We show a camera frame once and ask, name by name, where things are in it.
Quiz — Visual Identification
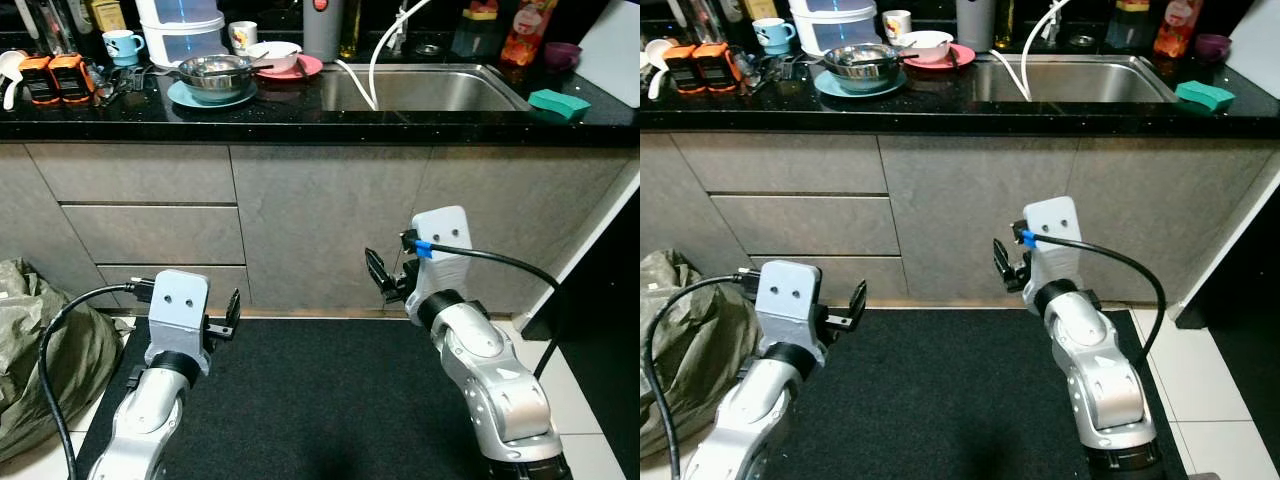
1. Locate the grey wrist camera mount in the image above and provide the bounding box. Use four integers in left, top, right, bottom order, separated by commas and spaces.
1021, 196, 1087, 291
147, 269, 212, 353
408, 206, 474, 303
754, 261, 827, 351

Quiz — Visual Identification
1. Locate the green sponge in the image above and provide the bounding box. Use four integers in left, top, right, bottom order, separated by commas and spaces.
1174, 80, 1239, 114
527, 88, 592, 122

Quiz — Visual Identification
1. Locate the olive plastic bag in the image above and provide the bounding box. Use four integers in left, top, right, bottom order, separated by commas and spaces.
640, 249, 763, 458
0, 258, 127, 463

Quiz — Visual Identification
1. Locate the white plastic container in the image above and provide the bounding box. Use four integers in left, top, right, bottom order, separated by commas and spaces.
134, 0, 230, 67
787, 0, 882, 57

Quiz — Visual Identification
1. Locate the black floor mat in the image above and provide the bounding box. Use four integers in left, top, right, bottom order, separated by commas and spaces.
760, 307, 1193, 480
75, 317, 577, 480

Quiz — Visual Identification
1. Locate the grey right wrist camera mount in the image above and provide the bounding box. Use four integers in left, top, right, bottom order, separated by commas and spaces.
408, 206, 474, 303
1021, 196, 1087, 291

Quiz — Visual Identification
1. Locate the teal plate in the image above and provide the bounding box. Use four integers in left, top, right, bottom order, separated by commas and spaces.
166, 78, 260, 110
812, 67, 907, 99

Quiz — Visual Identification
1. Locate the white bowl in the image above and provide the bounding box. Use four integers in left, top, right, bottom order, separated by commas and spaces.
896, 30, 955, 64
246, 41, 304, 74

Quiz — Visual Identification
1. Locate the white hose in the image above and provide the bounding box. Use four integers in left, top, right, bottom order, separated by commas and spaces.
989, 0, 1072, 102
334, 0, 432, 110

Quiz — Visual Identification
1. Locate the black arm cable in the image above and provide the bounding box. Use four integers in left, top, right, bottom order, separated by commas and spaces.
37, 279, 154, 480
645, 272, 761, 480
402, 231, 567, 381
1013, 226, 1169, 367

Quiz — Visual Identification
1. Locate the blue mug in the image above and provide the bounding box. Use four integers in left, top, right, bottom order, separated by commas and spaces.
102, 29, 147, 68
751, 17, 798, 57

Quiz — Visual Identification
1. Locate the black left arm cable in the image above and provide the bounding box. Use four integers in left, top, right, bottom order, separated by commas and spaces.
37, 279, 154, 480
645, 272, 761, 480

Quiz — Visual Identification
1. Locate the pink plate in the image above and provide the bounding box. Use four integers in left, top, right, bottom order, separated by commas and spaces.
254, 53, 325, 82
905, 43, 977, 71

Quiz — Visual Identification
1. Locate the purple cup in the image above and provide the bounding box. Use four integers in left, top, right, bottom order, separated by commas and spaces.
542, 41, 584, 72
1193, 32, 1234, 64

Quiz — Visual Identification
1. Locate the grey cylindrical flask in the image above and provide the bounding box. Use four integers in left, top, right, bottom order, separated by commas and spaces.
302, 0, 347, 64
954, 0, 999, 54

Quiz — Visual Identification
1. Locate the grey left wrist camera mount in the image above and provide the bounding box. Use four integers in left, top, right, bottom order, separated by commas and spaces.
754, 261, 827, 351
147, 269, 212, 353

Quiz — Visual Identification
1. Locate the stainless steel bowl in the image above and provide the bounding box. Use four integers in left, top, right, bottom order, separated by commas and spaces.
177, 54, 257, 102
822, 43, 905, 92

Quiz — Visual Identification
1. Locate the white ladle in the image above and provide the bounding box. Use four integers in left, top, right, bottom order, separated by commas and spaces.
0, 49, 30, 112
644, 38, 677, 102

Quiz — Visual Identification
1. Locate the grey cabinet door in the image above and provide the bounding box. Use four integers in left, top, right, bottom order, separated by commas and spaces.
1064, 134, 1280, 307
229, 144, 433, 312
414, 144, 640, 317
877, 134, 1080, 302

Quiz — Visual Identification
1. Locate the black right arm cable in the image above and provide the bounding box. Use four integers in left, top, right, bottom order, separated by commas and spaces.
1013, 226, 1169, 367
402, 231, 567, 381

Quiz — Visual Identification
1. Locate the stainless steel sink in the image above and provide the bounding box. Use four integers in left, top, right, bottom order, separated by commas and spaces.
319, 64, 532, 114
969, 54, 1182, 105

